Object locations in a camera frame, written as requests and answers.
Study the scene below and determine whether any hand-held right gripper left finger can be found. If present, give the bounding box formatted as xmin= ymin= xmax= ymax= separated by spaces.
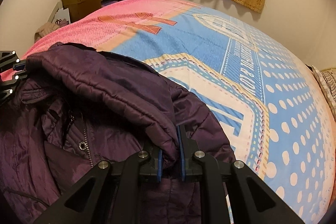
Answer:
xmin=34 ymin=143 xmax=164 ymax=224

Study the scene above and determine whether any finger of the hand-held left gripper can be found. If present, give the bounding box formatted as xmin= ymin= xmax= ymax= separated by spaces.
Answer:
xmin=0 ymin=50 xmax=26 ymax=69
xmin=0 ymin=70 xmax=28 ymax=104

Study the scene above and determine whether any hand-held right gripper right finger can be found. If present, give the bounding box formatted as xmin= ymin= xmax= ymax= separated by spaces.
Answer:
xmin=177 ymin=124 xmax=306 ymax=224

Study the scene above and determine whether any purple quilted jacket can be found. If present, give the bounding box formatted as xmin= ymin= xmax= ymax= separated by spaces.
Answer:
xmin=0 ymin=42 xmax=237 ymax=224

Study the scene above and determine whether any pile of clothes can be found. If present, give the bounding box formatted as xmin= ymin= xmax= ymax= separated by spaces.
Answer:
xmin=34 ymin=19 xmax=70 ymax=43

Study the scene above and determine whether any white paper bag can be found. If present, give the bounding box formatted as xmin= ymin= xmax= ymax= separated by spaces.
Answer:
xmin=54 ymin=7 xmax=71 ymax=26

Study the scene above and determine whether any pink and blue printed blanket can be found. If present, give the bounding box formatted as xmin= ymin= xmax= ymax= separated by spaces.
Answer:
xmin=21 ymin=0 xmax=336 ymax=224

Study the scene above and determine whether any patterned pillow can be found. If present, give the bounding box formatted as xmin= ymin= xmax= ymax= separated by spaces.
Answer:
xmin=311 ymin=65 xmax=336 ymax=109

